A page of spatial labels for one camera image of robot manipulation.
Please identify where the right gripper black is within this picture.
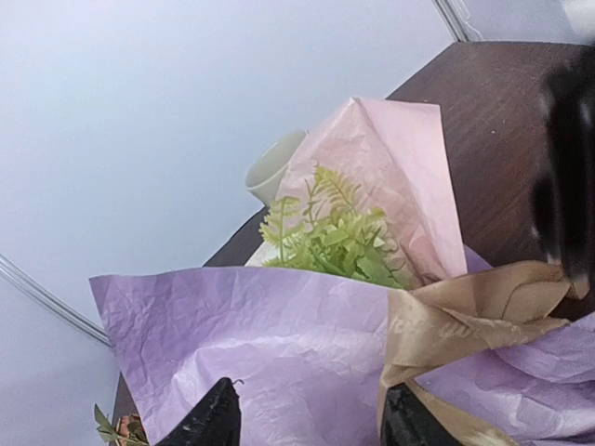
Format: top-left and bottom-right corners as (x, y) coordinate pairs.
(530, 46), (594, 321)

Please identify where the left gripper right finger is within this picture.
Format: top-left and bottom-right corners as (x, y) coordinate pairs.
(380, 384), (460, 446)

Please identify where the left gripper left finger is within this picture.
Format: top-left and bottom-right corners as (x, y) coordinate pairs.
(157, 377), (242, 446)

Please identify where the tan satin ribbon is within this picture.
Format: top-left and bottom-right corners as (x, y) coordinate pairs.
(380, 261), (594, 445)

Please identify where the purple pink flower bouquet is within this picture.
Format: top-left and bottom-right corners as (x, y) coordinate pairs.
(87, 96), (595, 446)

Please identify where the loose brown pink flower bunch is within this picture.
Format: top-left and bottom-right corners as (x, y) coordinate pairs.
(94, 404), (149, 446)

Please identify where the beige floral mug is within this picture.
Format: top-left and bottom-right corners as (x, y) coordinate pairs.
(245, 130), (308, 206)

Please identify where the right aluminium frame post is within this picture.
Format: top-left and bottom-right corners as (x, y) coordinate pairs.
(432, 0), (484, 43)

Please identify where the aluminium frame post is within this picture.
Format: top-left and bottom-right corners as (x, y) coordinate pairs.
(432, 0), (484, 43)
(1, 256), (112, 348)

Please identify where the left aluminium frame post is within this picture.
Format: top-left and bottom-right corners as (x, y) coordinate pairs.
(1, 256), (112, 348)

